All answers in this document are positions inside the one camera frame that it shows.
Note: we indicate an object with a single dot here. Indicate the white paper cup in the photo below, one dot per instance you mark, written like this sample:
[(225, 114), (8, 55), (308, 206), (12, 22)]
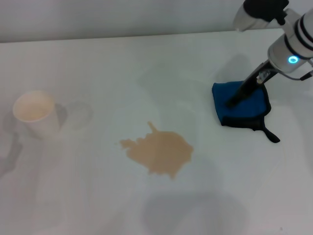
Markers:
[(36, 115)]

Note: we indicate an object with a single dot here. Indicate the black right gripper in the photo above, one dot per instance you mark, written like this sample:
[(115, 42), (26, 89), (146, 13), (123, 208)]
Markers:
[(259, 74)]

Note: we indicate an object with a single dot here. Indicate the brown liquid stain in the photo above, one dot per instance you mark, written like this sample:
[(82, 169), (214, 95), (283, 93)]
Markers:
[(159, 153)]

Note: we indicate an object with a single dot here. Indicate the blue rag with black trim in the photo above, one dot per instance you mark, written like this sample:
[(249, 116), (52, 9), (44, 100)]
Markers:
[(244, 111)]

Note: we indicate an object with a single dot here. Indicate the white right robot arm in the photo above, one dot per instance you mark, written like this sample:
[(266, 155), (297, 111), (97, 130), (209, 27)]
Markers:
[(292, 44)]

